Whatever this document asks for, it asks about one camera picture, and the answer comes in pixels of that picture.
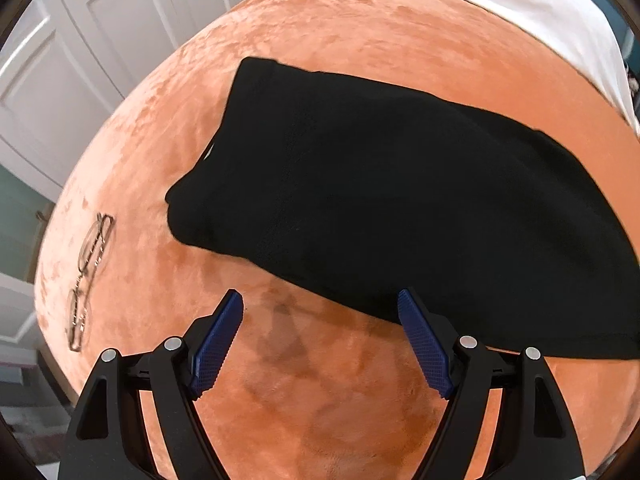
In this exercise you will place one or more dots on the white panelled wardrobe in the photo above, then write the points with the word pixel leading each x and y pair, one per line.
pixel 66 66

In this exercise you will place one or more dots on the black pants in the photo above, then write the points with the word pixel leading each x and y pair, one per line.
pixel 355 190

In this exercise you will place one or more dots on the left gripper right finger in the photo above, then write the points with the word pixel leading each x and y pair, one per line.
pixel 535 436

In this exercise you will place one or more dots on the orange plush bed blanket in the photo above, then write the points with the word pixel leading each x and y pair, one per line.
pixel 311 389

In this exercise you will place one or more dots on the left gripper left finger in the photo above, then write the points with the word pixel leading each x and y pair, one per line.
pixel 107 438

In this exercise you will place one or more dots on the metal frame eyeglasses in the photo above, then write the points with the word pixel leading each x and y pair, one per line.
pixel 90 256

